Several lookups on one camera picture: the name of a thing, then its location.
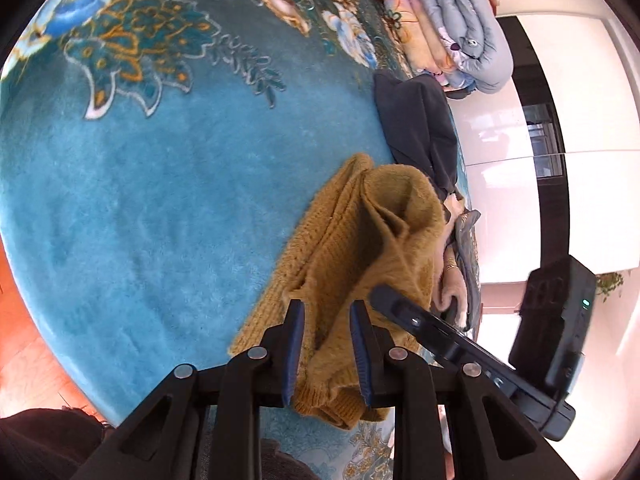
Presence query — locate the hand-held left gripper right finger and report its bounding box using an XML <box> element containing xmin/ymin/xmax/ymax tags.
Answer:
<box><xmin>349</xmin><ymin>300</ymin><xmax>581</xmax><ymax>480</ymax></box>

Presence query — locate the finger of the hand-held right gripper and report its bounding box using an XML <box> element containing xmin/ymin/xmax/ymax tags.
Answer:
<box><xmin>369</xmin><ymin>284</ymin><xmax>517</xmax><ymax>395</ymax></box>

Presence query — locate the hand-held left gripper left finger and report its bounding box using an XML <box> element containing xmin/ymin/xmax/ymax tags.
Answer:
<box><xmin>70</xmin><ymin>299</ymin><xmax>306</xmax><ymax>480</ymax></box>

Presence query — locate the mustard yellow knitted sweater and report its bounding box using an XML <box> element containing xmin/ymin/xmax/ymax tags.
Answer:
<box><xmin>227</xmin><ymin>152</ymin><xmax>448</xmax><ymax>431</ymax></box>

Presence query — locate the pink fuzzy garment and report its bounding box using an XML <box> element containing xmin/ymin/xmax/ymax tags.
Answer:
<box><xmin>432</xmin><ymin>194</ymin><xmax>471</xmax><ymax>319</ymax></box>

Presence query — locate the green potted plant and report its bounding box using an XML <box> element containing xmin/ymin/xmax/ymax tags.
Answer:
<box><xmin>595</xmin><ymin>271</ymin><xmax>626</xmax><ymax>304</ymax></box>

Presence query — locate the grey patterned cloth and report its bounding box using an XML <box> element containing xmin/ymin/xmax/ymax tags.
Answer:
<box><xmin>452</xmin><ymin>208</ymin><xmax>484</xmax><ymax>334</ymax></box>

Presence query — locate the black glossy cabinet panel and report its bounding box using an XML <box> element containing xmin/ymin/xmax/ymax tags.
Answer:
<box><xmin>497</xmin><ymin>15</ymin><xmax>572</xmax><ymax>257</ymax></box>

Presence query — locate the dark navy garment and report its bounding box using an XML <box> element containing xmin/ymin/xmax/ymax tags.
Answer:
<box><xmin>373</xmin><ymin>70</ymin><xmax>460</xmax><ymax>202</ymax></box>

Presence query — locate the blue floral plush blanket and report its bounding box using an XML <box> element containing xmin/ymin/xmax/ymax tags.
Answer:
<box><xmin>0</xmin><ymin>0</ymin><xmax>482</xmax><ymax>480</ymax></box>

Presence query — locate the folded pink floral blanket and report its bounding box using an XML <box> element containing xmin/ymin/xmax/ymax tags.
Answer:
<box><xmin>382</xmin><ymin>0</ymin><xmax>474</xmax><ymax>89</ymax></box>

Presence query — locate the folded light blue quilt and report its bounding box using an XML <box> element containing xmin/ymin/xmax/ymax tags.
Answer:
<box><xmin>410</xmin><ymin>0</ymin><xmax>516</xmax><ymax>94</ymax></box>

